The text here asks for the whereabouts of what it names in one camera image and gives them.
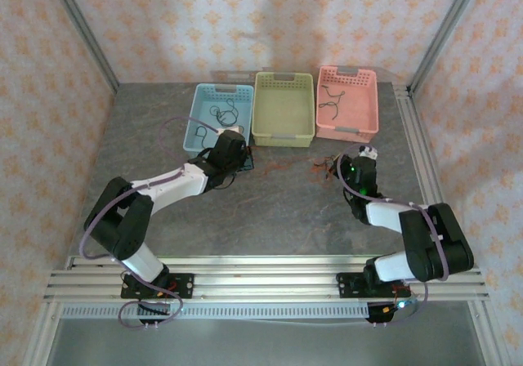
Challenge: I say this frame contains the light blue plastic basket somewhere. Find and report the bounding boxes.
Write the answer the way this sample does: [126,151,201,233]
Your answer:
[182,83,255,154]

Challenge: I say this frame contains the yellow-green plastic basket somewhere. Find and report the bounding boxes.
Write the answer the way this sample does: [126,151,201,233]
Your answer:
[250,70,317,149]

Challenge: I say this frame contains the pink plastic basket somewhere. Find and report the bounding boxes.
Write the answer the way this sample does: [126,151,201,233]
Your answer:
[315,65,380,145]

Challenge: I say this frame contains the black controller board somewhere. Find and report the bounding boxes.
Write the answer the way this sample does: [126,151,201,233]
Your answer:
[364,299,418,327]

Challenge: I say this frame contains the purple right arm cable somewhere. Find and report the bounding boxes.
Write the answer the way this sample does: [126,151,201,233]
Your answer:
[336,147,450,327]

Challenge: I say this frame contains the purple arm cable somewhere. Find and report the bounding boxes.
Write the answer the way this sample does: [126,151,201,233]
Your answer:
[336,147,450,327]
[80,116,225,331]

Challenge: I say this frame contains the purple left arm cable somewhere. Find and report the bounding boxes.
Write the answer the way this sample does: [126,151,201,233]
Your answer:
[80,116,225,331]

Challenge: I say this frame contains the aluminium side rail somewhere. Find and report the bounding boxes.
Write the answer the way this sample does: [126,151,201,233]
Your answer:
[392,83,467,269]

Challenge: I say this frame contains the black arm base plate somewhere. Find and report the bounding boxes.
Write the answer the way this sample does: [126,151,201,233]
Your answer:
[121,273,194,301]
[337,273,410,300]

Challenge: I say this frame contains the aluminium rail beam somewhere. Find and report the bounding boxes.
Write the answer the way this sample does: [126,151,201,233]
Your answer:
[42,254,491,304]

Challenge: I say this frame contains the slotted grey cable duct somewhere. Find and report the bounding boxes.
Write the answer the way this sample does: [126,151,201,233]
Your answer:
[60,302,371,320]

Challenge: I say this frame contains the aluminium frame post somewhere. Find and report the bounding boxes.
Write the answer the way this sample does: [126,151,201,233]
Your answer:
[408,0,489,97]
[43,0,120,93]

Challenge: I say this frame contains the aluminium frame leg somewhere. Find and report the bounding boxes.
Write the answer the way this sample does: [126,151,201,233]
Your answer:
[30,300,62,366]
[467,300,506,366]

